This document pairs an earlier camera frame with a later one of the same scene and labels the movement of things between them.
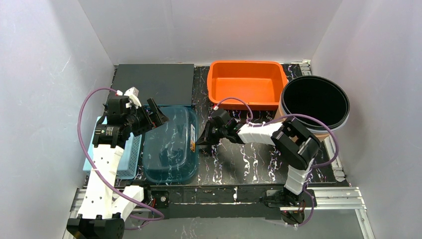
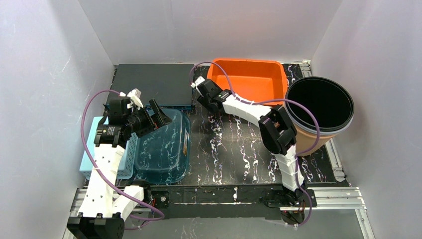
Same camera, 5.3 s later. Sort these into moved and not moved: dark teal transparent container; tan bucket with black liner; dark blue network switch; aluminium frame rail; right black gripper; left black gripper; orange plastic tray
Moved: tan bucket with black liner; dark teal transparent container; right black gripper
Not moved: aluminium frame rail; left black gripper; orange plastic tray; dark blue network switch
